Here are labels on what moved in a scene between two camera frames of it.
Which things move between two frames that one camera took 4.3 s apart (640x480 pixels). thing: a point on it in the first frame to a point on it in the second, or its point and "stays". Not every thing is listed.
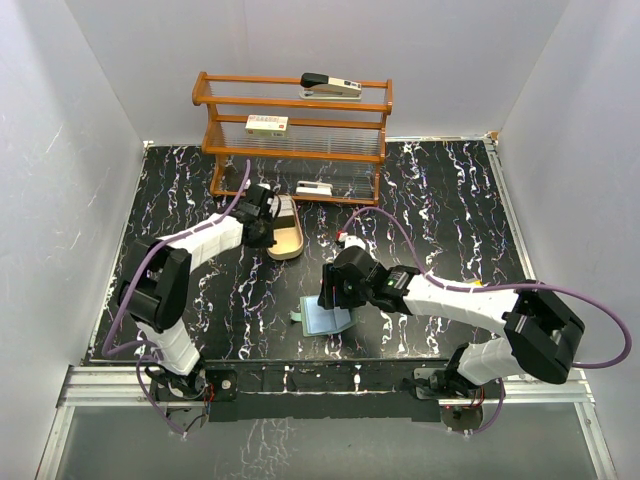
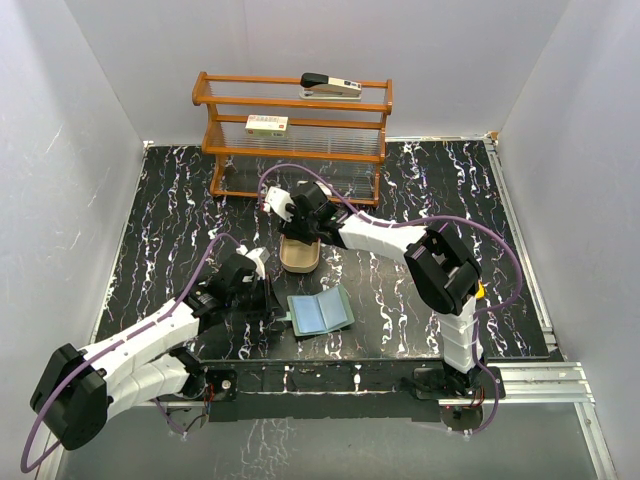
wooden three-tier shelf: [308, 140] stays
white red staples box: [267, 126] stays
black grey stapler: [319, 86] stays
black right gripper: [332, 296] to [293, 229]
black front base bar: [318, 387] stays
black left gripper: [268, 241] to [269, 302]
